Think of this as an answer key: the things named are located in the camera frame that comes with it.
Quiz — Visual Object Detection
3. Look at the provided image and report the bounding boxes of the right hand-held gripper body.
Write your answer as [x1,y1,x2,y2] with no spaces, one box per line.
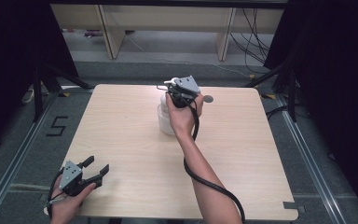
[163,75,201,109]

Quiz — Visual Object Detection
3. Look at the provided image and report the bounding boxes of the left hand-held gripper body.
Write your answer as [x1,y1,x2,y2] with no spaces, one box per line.
[58,160,104,198]

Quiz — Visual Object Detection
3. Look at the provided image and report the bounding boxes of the white pump bottle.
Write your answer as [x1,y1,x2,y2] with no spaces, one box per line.
[158,77,182,135]

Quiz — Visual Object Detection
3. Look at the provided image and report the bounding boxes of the person's left hand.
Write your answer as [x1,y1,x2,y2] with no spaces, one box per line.
[48,182,97,224]

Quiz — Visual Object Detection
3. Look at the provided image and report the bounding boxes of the person's right hand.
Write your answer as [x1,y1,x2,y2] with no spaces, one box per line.
[164,91,205,138]

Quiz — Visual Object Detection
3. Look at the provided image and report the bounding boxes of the beige wooden desk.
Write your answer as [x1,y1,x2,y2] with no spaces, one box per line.
[49,3,285,63]

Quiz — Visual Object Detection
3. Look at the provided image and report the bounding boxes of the black metal stand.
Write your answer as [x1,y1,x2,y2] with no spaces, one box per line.
[31,62,95,123]
[243,60,300,123]

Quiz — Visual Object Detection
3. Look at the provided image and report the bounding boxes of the black curtain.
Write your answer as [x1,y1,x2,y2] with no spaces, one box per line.
[263,0,358,223]
[0,0,79,157]

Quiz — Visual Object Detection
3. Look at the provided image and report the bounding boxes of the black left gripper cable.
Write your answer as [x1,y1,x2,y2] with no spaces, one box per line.
[46,169,65,220]

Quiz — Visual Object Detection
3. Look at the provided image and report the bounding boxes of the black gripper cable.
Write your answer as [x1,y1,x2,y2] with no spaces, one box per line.
[46,169,65,220]
[182,96,247,224]

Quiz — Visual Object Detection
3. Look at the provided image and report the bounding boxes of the silver floor rail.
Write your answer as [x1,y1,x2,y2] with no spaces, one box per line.
[0,90,61,224]
[274,92,349,224]

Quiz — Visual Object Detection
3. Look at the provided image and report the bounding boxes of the black floor cables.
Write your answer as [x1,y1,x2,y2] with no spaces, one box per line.
[228,7,273,75]

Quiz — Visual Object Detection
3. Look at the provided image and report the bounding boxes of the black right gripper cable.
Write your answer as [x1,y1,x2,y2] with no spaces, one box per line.
[182,96,247,224]

